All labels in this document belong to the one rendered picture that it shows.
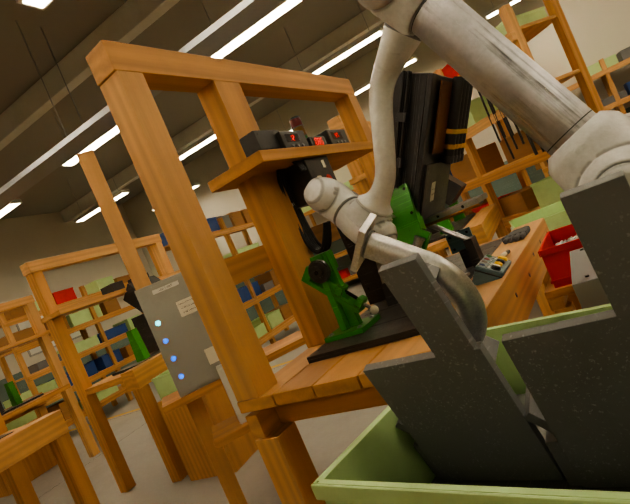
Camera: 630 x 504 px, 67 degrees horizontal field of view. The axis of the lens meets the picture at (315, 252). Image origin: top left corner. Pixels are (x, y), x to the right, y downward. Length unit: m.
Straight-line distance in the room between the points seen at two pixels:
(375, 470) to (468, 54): 0.74
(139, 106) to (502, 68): 0.94
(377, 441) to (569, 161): 0.58
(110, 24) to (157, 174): 5.29
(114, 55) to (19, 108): 6.33
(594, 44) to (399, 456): 10.38
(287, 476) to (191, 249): 0.68
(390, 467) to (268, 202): 1.15
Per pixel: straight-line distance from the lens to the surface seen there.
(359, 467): 0.62
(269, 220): 1.65
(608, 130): 0.96
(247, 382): 1.38
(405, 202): 1.69
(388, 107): 1.28
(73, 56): 7.03
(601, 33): 10.87
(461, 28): 1.03
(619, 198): 0.43
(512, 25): 4.27
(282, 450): 1.42
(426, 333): 0.52
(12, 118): 7.94
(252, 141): 1.64
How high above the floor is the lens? 1.20
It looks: 1 degrees down
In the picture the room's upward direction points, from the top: 23 degrees counter-clockwise
